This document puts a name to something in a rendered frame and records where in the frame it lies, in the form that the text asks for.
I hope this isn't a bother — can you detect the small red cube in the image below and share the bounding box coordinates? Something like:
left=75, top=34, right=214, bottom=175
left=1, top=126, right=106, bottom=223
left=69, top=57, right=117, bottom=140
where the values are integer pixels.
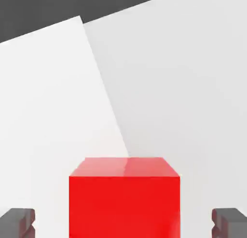
left=69, top=157, right=181, bottom=238

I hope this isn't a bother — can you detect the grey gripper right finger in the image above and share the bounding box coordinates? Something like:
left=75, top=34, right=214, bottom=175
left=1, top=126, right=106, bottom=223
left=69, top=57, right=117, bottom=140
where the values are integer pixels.
left=211, top=208, right=247, bottom=238

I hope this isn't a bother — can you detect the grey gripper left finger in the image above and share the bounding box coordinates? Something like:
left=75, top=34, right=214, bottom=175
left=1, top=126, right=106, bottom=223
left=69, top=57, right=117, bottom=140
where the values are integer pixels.
left=0, top=208, right=36, bottom=238

